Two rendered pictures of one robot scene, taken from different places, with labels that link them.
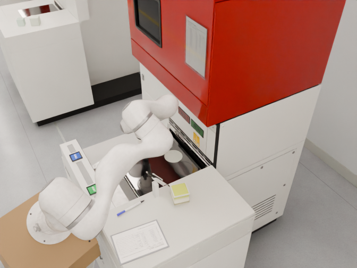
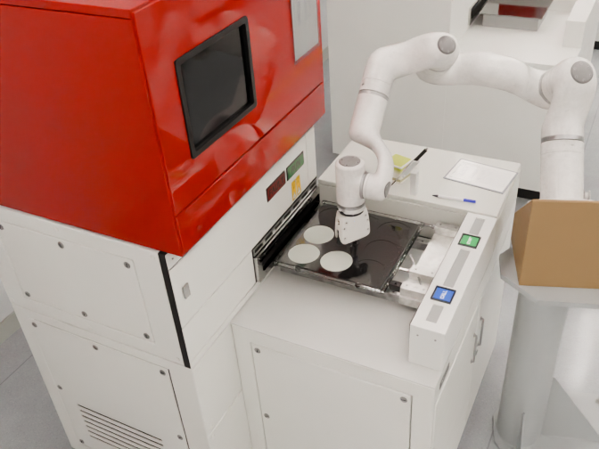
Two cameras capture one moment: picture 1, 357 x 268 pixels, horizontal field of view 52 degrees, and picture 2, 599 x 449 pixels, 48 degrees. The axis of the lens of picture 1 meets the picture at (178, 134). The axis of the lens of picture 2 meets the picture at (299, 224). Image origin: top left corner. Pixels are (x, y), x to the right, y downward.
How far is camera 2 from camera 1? 281 cm
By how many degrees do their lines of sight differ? 86
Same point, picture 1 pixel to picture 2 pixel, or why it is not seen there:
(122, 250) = (504, 178)
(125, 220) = (472, 195)
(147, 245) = (478, 168)
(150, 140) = not seen: hidden behind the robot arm
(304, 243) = not seen: hidden behind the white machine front
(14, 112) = not seen: outside the picture
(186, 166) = (327, 216)
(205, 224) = (408, 151)
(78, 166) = (455, 281)
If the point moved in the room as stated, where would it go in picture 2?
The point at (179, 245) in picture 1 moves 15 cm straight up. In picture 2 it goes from (450, 155) to (453, 117)
